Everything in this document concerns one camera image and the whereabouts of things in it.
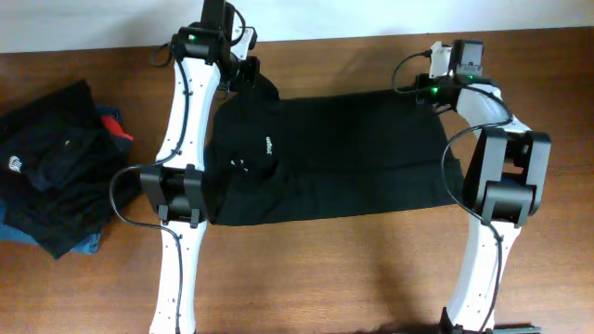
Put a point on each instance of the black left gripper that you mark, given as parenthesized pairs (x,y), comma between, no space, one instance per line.
(251,68)

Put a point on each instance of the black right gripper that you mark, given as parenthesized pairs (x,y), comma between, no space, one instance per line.
(427,96)

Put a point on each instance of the black polo shirt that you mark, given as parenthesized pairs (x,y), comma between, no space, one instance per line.
(273,160)

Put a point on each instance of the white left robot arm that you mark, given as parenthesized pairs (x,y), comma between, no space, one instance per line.
(209,55)

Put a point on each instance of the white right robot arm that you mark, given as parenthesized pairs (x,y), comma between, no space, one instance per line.
(503,185)

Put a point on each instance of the red garment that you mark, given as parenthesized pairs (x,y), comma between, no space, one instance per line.
(114,127)

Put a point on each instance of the black garment with logo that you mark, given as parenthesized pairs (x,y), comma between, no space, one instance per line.
(57,160)

